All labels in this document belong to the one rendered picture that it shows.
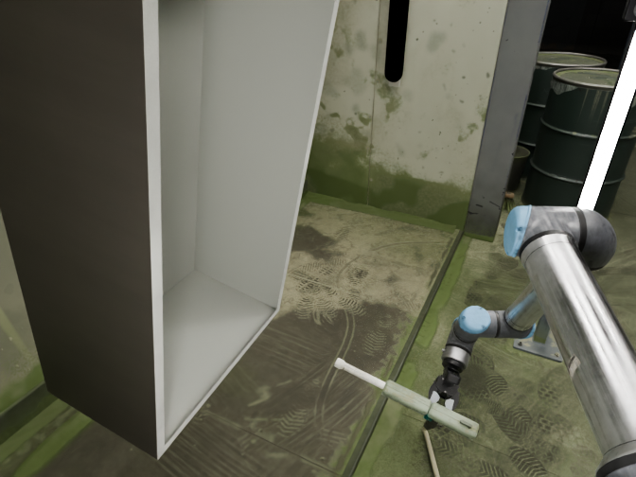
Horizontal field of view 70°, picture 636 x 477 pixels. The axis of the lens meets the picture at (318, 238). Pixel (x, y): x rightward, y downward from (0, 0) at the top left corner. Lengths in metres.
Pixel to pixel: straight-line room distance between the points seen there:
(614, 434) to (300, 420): 1.17
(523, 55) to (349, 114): 1.01
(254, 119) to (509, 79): 1.68
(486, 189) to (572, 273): 1.89
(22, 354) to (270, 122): 1.25
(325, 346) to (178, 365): 0.81
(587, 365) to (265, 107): 0.92
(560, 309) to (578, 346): 0.08
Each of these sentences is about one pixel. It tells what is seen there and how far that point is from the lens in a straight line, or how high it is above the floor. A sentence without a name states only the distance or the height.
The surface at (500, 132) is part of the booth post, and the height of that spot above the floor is 0.69.
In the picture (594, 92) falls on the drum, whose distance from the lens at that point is 3.15.
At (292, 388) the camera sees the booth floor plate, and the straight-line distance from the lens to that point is 1.88.
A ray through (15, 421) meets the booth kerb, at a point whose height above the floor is 0.10.
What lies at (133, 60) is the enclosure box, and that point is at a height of 1.36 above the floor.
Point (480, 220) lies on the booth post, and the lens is 2.93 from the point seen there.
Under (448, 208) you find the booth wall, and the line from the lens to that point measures 2.94.
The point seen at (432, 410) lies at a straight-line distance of 1.57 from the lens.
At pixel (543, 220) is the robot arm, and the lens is 1.09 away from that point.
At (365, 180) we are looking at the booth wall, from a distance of 3.03.
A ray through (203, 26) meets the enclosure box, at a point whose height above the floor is 1.33.
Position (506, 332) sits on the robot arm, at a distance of 1.63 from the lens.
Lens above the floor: 1.46
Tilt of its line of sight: 31 degrees down
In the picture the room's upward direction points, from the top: straight up
